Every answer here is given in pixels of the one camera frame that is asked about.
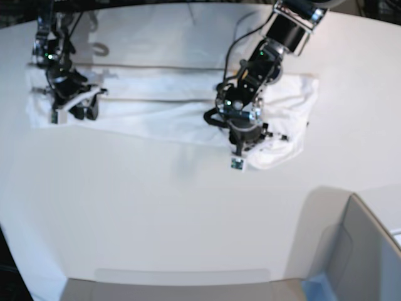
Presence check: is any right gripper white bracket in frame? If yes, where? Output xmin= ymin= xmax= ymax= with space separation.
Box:
xmin=51 ymin=86 xmax=108 ymax=124

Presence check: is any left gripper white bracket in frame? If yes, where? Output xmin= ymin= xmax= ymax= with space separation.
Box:
xmin=229 ymin=124 xmax=290 ymax=169

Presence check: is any white t-shirt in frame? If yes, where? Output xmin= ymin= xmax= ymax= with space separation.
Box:
xmin=24 ymin=64 xmax=320 ymax=172

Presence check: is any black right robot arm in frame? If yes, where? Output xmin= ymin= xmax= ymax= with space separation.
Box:
xmin=32 ymin=1 xmax=108 ymax=124

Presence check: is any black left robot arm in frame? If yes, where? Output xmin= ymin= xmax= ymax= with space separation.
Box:
xmin=68 ymin=1 xmax=327 ymax=170

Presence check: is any grey open storage box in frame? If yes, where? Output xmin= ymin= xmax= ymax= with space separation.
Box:
xmin=61 ymin=187 xmax=400 ymax=300

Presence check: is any blue cloth in box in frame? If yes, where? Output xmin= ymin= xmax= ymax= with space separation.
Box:
xmin=301 ymin=273 xmax=338 ymax=301

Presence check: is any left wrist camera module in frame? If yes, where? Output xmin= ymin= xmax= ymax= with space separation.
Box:
xmin=230 ymin=156 xmax=246 ymax=172

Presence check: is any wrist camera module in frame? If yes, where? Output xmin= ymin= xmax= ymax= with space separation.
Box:
xmin=50 ymin=110 xmax=59 ymax=124
xmin=230 ymin=156 xmax=246 ymax=172

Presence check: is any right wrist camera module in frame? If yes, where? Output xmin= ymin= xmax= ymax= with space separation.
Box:
xmin=50 ymin=110 xmax=59 ymax=124

